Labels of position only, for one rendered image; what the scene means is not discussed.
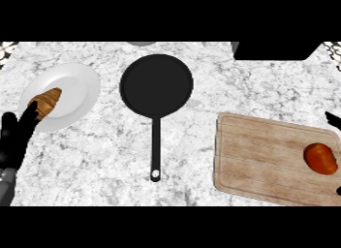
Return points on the wooden cutting board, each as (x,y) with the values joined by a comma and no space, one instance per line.
(269,155)

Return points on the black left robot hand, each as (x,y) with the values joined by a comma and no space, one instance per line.
(9,145)

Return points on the black appliance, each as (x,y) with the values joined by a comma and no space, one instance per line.
(273,50)

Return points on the black frying pan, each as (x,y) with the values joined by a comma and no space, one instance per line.
(155,87)

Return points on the red tomato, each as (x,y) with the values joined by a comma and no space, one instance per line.
(320,159)

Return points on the grey round object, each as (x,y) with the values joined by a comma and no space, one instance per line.
(141,43)

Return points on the brown croissant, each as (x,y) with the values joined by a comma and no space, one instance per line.
(46,101)

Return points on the white round plate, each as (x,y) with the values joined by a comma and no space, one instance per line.
(65,93)

